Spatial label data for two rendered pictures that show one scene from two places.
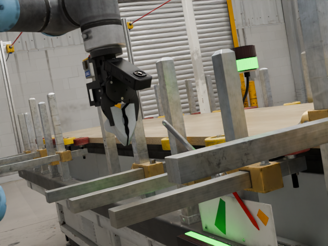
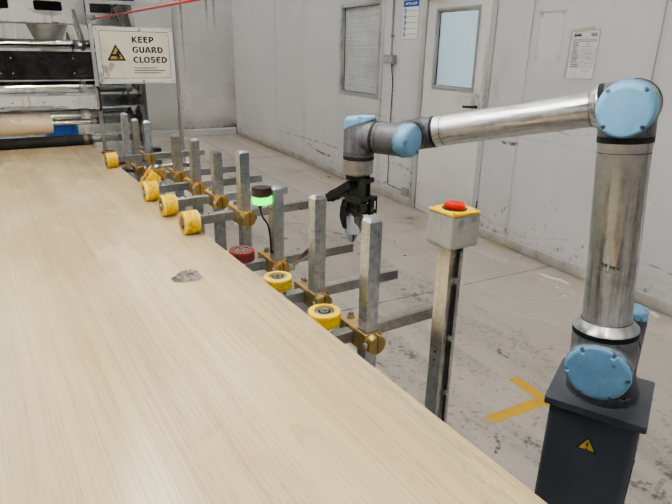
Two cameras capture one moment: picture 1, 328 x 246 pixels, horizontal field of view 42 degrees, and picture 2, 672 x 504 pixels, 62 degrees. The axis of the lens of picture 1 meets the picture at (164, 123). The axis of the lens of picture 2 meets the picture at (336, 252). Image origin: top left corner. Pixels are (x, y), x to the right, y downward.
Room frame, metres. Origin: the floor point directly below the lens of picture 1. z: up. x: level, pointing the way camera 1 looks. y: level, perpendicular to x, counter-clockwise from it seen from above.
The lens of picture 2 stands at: (2.55, -0.10, 1.50)
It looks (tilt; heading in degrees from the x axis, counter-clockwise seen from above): 20 degrees down; 175
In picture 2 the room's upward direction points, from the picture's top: 1 degrees clockwise
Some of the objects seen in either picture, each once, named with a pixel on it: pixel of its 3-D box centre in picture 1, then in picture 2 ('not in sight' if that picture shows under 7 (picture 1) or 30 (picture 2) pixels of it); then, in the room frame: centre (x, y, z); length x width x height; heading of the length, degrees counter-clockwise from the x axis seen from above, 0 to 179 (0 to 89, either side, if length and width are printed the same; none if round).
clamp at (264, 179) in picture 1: (250, 174); (273, 263); (0.87, -0.16, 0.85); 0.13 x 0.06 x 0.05; 28
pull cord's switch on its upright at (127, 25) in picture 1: (137, 79); not in sight; (3.89, 0.17, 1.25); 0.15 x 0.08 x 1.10; 28
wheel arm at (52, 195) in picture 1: (120, 179); (388, 323); (1.25, 0.15, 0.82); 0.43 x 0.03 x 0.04; 118
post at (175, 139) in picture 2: not in sight; (179, 187); (0.00, -0.61, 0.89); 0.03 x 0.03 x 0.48; 28
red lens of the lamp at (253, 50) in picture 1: (241, 53); (261, 191); (0.91, -0.19, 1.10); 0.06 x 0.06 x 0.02
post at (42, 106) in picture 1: (49, 143); not in sight; (2.44, 0.67, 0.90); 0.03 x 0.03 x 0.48; 28
